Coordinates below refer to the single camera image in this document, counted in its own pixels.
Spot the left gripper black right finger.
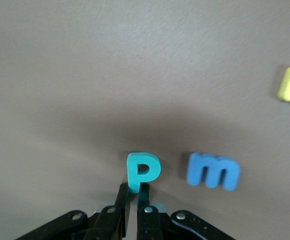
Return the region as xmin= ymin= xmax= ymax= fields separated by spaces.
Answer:
xmin=136 ymin=184 xmax=235 ymax=240

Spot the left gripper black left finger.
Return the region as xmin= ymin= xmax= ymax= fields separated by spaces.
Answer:
xmin=17 ymin=183 xmax=131 ymax=240

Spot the teal foam letter p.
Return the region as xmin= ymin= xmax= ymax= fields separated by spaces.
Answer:
xmin=126 ymin=152 xmax=162 ymax=195

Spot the blue foam letter m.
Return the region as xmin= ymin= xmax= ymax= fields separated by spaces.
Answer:
xmin=186 ymin=152 xmax=242 ymax=192

